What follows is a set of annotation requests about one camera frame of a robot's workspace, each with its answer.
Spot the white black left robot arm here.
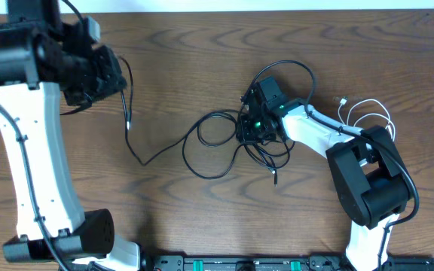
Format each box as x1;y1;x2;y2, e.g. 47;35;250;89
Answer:
0;0;142;270

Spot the white USB cable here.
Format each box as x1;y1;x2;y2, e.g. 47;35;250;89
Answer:
332;95;396;142

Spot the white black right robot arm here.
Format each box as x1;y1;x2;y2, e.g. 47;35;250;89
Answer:
237;97;420;270

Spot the black USB cable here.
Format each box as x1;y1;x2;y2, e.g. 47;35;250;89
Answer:
118;55;296;187

